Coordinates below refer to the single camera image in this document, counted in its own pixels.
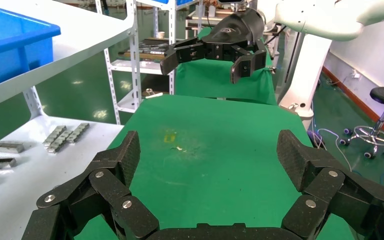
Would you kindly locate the grey toothed metal strip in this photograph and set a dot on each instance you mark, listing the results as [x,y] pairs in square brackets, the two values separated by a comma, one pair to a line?
[54,134]
[60,143]
[78,132]

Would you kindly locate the small pale scrap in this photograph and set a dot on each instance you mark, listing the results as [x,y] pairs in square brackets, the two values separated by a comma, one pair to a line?
[179,149]

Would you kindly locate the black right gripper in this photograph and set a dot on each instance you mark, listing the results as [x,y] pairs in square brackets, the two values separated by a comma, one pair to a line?
[235,28]

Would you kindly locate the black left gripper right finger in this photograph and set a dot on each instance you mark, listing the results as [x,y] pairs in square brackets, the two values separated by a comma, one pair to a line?
[337,195]

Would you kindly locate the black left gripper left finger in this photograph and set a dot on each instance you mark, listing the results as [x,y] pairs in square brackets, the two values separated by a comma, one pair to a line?
[112,185]

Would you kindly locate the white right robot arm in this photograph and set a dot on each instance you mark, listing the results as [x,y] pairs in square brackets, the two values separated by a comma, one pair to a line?
[328,16]

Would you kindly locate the white paper cup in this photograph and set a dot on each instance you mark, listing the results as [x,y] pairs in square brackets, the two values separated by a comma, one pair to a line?
[160,34]

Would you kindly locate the tray of dark metal parts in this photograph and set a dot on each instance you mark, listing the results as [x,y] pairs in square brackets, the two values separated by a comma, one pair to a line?
[149,49]

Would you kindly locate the white wall socket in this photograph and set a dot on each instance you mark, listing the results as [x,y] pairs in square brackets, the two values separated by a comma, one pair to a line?
[356,75]

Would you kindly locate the large blue plastic bin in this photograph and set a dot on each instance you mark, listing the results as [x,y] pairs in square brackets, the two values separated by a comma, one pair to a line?
[10,49]

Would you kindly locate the white perforated storage rack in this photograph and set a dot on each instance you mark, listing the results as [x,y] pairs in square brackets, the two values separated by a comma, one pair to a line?
[134,66]

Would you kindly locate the green table cloth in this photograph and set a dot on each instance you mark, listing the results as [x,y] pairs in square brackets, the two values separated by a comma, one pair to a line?
[212,79]
[218,159]

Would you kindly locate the white robot torso column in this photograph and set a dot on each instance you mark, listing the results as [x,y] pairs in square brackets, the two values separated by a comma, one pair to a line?
[308,76]

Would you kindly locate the white metal shelf rack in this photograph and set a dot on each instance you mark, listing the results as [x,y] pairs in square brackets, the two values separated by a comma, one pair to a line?
[29,185]

